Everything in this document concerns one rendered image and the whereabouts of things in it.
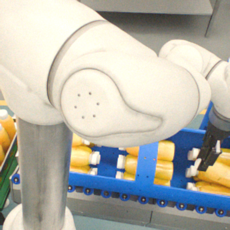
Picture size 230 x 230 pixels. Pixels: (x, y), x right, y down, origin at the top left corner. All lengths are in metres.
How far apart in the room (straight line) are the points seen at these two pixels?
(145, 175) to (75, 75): 0.83
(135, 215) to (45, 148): 0.89
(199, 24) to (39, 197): 3.74
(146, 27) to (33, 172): 3.49
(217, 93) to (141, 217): 0.70
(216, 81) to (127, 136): 0.57
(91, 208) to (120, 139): 1.07
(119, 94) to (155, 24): 3.78
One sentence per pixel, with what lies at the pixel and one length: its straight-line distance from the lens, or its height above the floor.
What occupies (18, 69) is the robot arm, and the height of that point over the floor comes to 1.85.
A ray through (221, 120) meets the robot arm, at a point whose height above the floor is 1.46.
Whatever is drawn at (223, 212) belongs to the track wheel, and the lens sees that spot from 1.35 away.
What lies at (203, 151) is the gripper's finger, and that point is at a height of 1.24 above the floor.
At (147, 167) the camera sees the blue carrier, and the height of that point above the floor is 1.19.
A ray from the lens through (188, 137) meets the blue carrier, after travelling 1.33.
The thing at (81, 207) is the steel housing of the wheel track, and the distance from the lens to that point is 1.37.
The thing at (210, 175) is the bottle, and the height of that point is 1.17.
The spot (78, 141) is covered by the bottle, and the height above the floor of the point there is 1.17.
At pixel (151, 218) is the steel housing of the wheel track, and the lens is 1.37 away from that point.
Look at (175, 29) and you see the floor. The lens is 4.03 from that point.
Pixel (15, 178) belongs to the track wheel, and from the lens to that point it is 1.35.
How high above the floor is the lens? 2.10
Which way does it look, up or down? 49 degrees down
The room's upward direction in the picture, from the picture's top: 2 degrees clockwise
